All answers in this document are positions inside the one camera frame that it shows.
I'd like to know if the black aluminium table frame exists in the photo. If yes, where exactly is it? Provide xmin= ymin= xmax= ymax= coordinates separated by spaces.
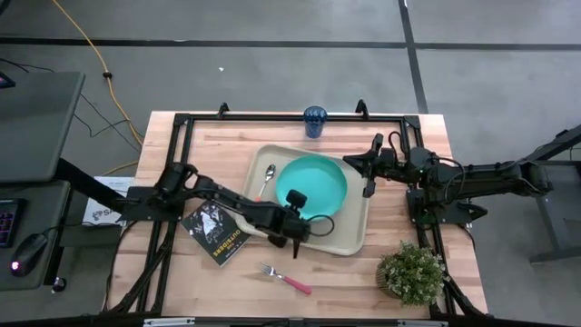
xmin=102 ymin=98 xmax=489 ymax=319

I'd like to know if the silver metal bracket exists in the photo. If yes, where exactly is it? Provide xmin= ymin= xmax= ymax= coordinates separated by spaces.
xmin=143 ymin=317 xmax=196 ymax=327
xmin=398 ymin=319 xmax=449 ymax=327

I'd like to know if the black paperback book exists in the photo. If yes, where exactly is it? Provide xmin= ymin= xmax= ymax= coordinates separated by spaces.
xmin=180 ymin=201 xmax=251 ymax=267

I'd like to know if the black horizontal rail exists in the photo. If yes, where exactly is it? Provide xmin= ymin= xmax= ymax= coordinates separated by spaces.
xmin=0 ymin=312 xmax=581 ymax=327

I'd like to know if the black lit keyboard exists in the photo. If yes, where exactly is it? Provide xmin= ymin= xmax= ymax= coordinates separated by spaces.
xmin=0 ymin=199 xmax=20 ymax=249

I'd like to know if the yellow floor cable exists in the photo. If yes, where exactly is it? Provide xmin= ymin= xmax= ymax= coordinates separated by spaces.
xmin=50 ymin=0 xmax=145 ymax=176

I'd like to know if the grey raised desk panel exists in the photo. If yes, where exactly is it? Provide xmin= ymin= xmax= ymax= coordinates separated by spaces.
xmin=0 ymin=70 xmax=86 ymax=183

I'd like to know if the black metal stand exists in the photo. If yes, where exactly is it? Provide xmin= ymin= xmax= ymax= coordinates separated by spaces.
xmin=498 ymin=123 xmax=581 ymax=265

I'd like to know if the thin black floor cable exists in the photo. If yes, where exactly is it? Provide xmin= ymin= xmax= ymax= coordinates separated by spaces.
xmin=0 ymin=56 xmax=56 ymax=74
xmin=72 ymin=93 xmax=142 ymax=154

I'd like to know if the dark grey desk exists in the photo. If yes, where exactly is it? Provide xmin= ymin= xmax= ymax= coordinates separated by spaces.
xmin=0 ymin=180 xmax=72 ymax=292

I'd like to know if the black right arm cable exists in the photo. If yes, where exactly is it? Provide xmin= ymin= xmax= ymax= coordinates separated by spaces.
xmin=388 ymin=131 xmax=410 ymax=158

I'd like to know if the blue ribbed cup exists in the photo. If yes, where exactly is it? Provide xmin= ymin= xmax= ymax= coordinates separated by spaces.
xmin=302 ymin=105 xmax=329 ymax=139

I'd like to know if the black cable bundle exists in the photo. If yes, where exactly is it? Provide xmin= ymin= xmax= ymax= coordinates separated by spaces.
xmin=103 ymin=220 xmax=176 ymax=314

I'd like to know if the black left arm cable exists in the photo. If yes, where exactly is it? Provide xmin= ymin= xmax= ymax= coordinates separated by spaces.
xmin=307 ymin=213 xmax=336 ymax=238

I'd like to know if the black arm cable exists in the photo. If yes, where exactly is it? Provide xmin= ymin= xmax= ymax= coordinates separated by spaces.
xmin=307 ymin=213 xmax=336 ymax=238
xmin=388 ymin=131 xmax=410 ymax=158

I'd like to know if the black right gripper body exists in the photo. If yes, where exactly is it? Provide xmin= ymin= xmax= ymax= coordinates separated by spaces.
xmin=362 ymin=132 xmax=410 ymax=199

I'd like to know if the black diagonal metal beam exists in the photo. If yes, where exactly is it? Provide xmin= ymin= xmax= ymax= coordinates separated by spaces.
xmin=56 ymin=157 xmax=133 ymax=214

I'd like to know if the teal plastic plate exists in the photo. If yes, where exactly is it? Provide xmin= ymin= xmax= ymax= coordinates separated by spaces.
xmin=275 ymin=154 xmax=349 ymax=222

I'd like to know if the orange handled metal spoon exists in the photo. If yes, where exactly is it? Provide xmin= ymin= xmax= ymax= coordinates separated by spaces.
xmin=254 ymin=163 xmax=277 ymax=203

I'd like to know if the black computer mouse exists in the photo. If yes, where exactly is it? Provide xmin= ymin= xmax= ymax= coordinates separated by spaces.
xmin=9 ymin=233 xmax=49 ymax=277

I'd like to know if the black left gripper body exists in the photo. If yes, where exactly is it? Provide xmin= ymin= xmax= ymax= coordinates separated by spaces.
xmin=266 ymin=188 xmax=313 ymax=249

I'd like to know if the white printed box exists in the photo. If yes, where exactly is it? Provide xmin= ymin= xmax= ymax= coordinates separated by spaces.
xmin=82 ymin=175 xmax=135 ymax=227

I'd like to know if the beige plastic tray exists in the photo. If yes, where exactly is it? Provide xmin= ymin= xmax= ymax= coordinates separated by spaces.
xmin=233 ymin=144 xmax=371 ymax=257

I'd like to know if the red handled metal fork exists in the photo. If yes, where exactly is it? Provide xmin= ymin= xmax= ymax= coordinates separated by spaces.
xmin=259 ymin=262 xmax=313 ymax=296

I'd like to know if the potted green plant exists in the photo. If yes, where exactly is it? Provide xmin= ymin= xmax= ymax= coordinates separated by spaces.
xmin=375 ymin=240 xmax=448 ymax=306

